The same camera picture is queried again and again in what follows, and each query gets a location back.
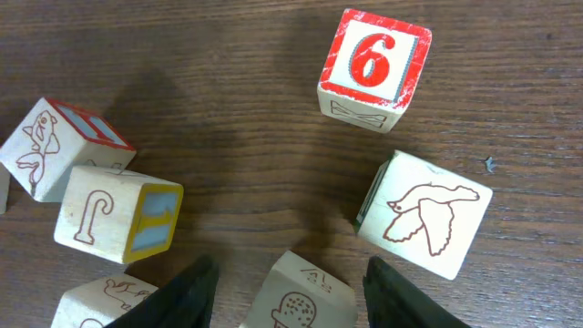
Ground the green edged wooden block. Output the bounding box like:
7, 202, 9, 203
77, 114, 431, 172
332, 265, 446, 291
1, 97, 137, 202

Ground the red 6 wooden block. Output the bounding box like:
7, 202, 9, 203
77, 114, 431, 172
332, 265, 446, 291
317, 8, 433, 133

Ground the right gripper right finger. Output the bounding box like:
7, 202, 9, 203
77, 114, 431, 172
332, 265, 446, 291
363, 256, 469, 328

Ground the bird picture wooden block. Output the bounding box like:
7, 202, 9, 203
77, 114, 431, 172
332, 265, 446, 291
355, 150, 493, 280

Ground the ice cream wooden block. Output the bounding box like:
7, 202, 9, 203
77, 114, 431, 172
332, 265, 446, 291
240, 251, 358, 328

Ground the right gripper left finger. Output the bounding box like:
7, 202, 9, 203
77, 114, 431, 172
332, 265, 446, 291
106, 255, 220, 328

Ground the cane picture wooden block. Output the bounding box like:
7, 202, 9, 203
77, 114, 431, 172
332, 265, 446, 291
54, 166, 184, 264

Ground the duck picture wooden block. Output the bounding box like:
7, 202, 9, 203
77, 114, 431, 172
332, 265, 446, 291
51, 273, 158, 328

